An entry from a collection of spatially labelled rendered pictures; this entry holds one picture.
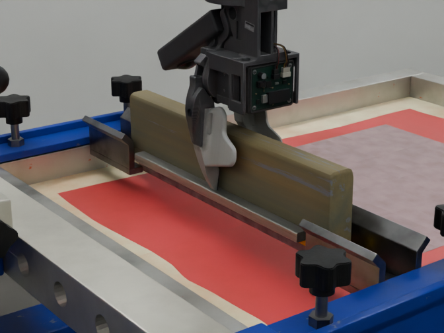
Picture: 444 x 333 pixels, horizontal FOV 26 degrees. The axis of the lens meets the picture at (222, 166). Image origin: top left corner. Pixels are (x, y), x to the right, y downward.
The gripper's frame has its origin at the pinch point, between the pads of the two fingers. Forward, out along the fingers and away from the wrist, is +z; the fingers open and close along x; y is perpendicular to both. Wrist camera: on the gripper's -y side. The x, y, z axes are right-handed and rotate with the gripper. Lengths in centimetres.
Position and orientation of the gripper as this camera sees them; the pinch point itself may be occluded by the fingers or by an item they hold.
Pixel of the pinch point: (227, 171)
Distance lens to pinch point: 103.0
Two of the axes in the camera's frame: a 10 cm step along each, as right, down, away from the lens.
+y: 5.9, 2.7, -7.6
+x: 8.0, -2.0, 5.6
